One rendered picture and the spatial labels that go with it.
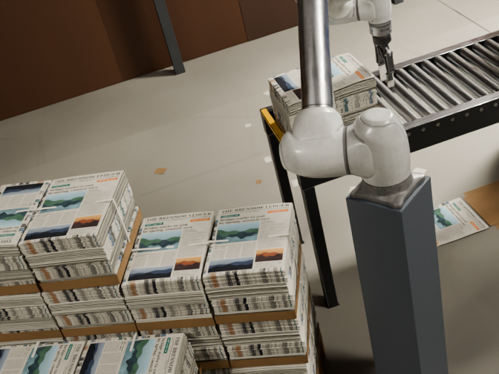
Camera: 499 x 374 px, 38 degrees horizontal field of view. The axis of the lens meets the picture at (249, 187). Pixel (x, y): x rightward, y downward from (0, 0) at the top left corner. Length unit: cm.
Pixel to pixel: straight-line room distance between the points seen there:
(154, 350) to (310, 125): 96
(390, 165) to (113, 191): 97
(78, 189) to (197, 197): 172
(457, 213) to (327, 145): 169
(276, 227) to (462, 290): 115
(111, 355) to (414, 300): 106
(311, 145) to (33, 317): 121
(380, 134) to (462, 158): 208
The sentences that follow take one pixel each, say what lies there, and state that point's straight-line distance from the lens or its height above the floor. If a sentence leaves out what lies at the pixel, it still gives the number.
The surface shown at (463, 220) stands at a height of 1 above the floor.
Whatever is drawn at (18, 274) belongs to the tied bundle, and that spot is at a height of 92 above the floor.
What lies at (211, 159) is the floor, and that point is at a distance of 463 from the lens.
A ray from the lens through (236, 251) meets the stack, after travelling 251.
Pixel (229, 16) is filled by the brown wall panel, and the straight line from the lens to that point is 599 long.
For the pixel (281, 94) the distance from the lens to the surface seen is 295.
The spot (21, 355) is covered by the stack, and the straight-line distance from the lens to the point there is 285.
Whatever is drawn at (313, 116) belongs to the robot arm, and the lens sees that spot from 226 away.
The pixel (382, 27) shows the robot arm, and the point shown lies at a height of 117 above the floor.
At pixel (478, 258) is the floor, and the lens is 358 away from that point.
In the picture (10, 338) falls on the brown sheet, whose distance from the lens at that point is 290.
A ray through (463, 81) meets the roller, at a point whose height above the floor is 79.
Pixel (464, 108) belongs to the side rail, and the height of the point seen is 80.
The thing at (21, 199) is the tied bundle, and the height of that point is 106.
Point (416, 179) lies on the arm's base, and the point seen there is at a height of 102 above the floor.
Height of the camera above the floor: 240
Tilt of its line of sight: 34 degrees down
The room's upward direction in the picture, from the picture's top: 15 degrees counter-clockwise
